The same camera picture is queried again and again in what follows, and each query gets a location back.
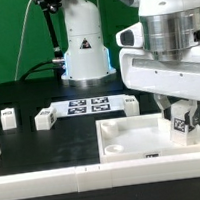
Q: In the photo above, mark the fiducial marker sheet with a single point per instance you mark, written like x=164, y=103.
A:
x=88, y=106

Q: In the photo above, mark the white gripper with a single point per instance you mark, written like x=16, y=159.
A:
x=140, y=71

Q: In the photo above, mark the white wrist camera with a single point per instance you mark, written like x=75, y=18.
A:
x=131, y=37

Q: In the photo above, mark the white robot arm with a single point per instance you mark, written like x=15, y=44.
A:
x=159, y=54

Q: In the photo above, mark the white square table top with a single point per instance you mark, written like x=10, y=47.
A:
x=139, y=137

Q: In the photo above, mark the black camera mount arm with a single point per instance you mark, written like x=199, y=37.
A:
x=51, y=7

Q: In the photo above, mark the white U-shaped obstacle fence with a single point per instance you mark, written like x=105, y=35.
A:
x=99, y=176

